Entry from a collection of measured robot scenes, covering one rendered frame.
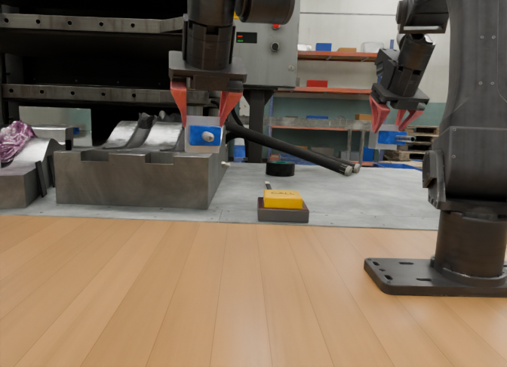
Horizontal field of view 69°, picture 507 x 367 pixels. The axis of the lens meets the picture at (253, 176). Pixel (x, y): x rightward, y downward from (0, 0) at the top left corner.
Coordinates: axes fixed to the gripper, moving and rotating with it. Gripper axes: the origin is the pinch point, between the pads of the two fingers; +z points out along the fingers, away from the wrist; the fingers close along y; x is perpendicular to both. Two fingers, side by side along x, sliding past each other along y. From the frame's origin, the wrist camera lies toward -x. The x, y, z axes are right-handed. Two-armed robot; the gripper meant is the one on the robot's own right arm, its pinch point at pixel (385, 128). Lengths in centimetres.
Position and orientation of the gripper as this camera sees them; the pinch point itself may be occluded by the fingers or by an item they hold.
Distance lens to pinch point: 87.9
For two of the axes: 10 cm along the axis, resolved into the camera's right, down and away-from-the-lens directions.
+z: -1.2, 7.9, 6.0
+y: -9.8, -0.2, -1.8
